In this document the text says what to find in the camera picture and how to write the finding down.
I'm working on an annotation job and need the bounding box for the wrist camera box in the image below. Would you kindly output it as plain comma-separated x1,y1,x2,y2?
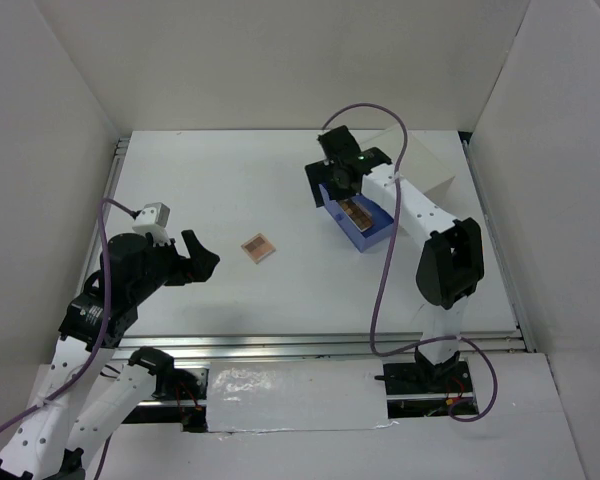
317,131,330,144
132,202,170,244

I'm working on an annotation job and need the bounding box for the purple-blue drawer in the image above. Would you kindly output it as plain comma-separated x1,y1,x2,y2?
319,184,394,252

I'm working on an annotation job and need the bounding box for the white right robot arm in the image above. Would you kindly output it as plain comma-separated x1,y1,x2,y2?
305,126,484,392

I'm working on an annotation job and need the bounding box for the white drawer cabinet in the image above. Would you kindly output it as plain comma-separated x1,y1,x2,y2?
360,124,455,205

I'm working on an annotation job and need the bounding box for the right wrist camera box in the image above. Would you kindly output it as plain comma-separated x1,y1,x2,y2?
317,131,330,144

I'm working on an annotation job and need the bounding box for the long brown eyeshadow palette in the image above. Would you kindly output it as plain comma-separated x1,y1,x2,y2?
338,199,373,232

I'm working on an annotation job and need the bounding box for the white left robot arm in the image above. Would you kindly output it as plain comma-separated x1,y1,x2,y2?
0,230,220,479

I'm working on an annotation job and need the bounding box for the pink four-pan eyeshadow palette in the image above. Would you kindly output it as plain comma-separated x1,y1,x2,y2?
241,233,276,264

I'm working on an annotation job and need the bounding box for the aluminium frame rail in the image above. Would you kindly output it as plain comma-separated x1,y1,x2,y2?
75,130,523,361

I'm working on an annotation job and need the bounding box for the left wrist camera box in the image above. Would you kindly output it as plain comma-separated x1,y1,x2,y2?
132,202,170,244

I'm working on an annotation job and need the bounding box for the white front cover board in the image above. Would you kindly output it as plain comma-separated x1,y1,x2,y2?
206,359,390,433

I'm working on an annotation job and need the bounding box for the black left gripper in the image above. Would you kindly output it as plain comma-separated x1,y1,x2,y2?
131,228,220,302

